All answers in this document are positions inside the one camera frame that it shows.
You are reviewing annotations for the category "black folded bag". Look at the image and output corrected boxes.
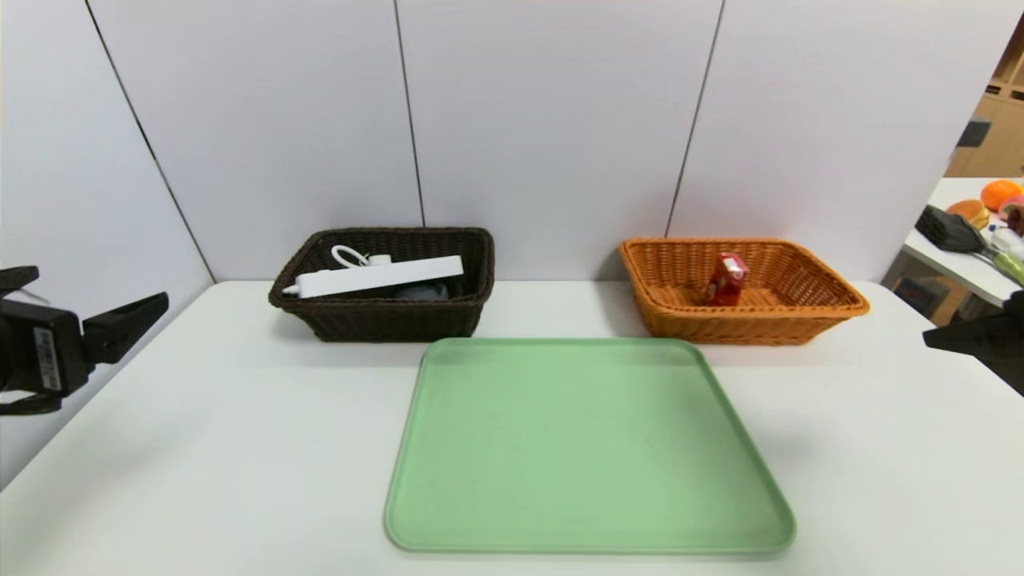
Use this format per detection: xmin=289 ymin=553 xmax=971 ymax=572
xmin=916 ymin=206 xmax=986 ymax=255

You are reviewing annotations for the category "light green plastic tray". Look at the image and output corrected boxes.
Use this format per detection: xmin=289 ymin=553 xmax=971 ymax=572
xmin=385 ymin=337 xmax=797 ymax=554

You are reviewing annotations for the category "wooden shelf unit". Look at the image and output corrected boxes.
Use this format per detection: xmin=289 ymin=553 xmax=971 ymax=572
xmin=942 ymin=8 xmax=1024 ymax=180

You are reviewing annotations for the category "brown box under table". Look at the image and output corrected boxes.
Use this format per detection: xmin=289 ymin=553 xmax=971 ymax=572
xmin=892 ymin=276 xmax=969 ymax=333

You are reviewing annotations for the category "white side table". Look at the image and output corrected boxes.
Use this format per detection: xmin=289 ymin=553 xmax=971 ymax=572
xmin=880 ymin=178 xmax=1024 ymax=314

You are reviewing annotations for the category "orange wicker basket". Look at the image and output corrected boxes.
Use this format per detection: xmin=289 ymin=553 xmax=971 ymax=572
xmin=619 ymin=238 xmax=871 ymax=346

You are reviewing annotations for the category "brown toy bun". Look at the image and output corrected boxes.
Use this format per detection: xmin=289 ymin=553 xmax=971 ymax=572
xmin=946 ymin=200 xmax=990 ymax=230

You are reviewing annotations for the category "dark brown wicker basket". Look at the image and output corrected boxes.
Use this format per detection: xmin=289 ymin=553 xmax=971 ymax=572
xmin=269 ymin=227 xmax=497 ymax=343

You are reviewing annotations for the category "orange toy fruit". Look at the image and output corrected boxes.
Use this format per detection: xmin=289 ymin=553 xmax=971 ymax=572
xmin=980 ymin=179 xmax=1024 ymax=210

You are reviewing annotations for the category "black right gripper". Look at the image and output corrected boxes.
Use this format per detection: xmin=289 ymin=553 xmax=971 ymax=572
xmin=922 ymin=290 xmax=1024 ymax=397

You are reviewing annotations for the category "small red snack carton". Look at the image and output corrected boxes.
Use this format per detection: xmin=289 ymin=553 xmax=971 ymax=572
xmin=704 ymin=252 xmax=750 ymax=307

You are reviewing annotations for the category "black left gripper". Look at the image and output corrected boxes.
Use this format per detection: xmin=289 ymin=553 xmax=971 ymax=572
xmin=0 ymin=291 xmax=169 ymax=398

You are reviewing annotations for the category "white power strip with cable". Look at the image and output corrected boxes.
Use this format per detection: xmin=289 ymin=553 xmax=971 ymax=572
xmin=282 ymin=245 xmax=465 ymax=300

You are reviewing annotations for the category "green toy vegetable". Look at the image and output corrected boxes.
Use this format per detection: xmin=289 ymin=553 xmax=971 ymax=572
xmin=990 ymin=252 xmax=1024 ymax=287

